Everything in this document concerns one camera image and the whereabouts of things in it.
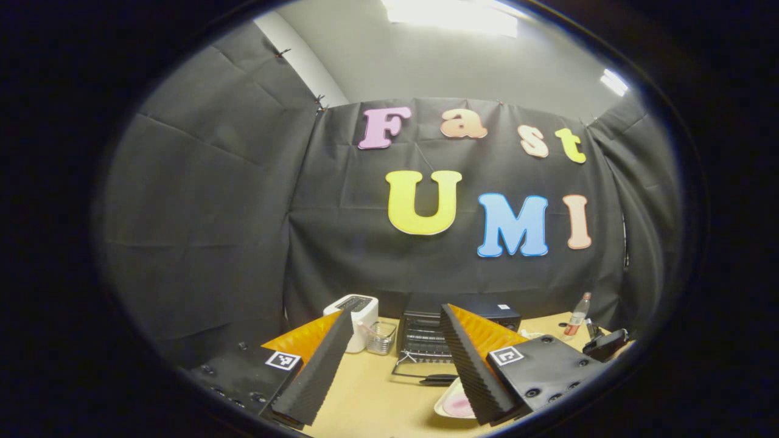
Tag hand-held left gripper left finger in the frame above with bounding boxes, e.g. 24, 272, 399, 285
183, 308, 355, 426

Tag cream plate with red food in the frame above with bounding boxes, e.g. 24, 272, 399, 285
434, 377, 478, 420

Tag black electric oven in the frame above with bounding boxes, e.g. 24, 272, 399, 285
391, 294, 523, 388

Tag white toaster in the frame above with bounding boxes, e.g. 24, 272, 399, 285
323, 294, 379, 354

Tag large ceiling light panel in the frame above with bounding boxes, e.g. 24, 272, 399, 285
382, 0, 519, 38

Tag clear wire rack container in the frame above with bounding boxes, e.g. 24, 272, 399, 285
365, 321, 397, 356

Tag black backdrop cloth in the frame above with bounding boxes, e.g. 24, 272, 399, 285
97, 21, 685, 366

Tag clear bottle with red label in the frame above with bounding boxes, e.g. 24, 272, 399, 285
564, 292, 592, 336

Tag small ceiling light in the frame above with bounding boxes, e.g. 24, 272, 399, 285
600, 68, 629, 97

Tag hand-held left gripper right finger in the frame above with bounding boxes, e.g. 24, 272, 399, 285
439, 303, 609, 426

